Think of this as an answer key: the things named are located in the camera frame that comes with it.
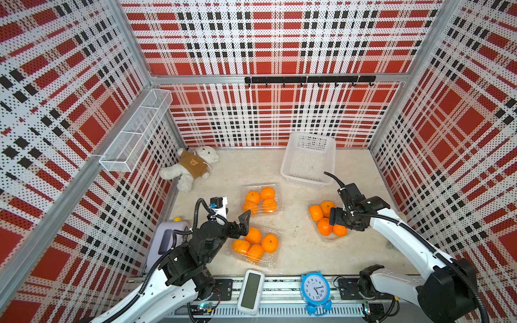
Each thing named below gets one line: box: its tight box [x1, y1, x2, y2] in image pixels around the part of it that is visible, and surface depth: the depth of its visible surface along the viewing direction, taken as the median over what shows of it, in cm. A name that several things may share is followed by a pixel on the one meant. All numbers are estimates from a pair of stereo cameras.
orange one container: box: [308, 204, 324, 223], surface depth 90 cm
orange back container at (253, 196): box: [245, 190, 261, 204], surface depth 97 cm
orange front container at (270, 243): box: [261, 234, 279, 254], surface depth 84 cm
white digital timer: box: [236, 269, 266, 316], surface depth 72 cm
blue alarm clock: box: [300, 270, 332, 316], surface depth 72 cm
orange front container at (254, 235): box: [245, 226, 262, 244], surface depth 84 cm
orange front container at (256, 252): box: [247, 243, 265, 261], surface depth 80 cm
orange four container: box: [333, 224, 349, 237], surface depth 85 cm
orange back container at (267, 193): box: [259, 187, 276, 200], surface depth 98 cm
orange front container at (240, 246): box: [231, 239, 251, 256], surface depth 79 cm
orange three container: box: [317, 217, 334, 237], surface depth 86 cm
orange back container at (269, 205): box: [261, 197, 278, 214], surface depth 90 cm
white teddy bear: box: [158, 145, 220, 193], surface depth 106 cm
